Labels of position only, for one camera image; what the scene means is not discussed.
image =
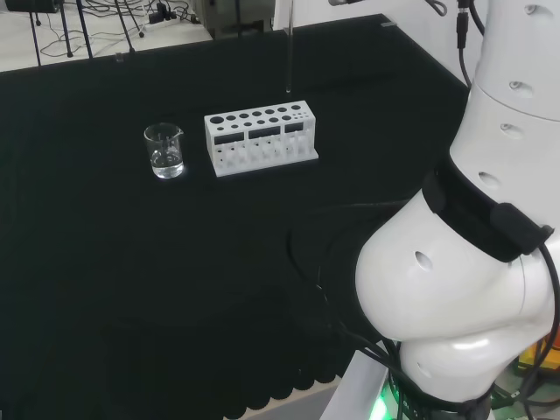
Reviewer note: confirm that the white test tube rack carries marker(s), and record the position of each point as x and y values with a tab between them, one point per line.
262	151

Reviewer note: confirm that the clear glass beaker with water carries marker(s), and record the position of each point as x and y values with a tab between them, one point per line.
165	157

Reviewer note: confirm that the black plug adapter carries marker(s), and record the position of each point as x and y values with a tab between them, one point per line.
163	11

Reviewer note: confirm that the grey metal cabinet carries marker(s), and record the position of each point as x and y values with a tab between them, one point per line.
232	17

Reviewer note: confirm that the black bench cloth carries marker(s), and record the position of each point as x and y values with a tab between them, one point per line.
109	262

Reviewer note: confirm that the white power strip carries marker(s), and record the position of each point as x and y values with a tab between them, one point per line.
164	22

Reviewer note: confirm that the clear glass rod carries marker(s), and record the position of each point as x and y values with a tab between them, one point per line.
289	52

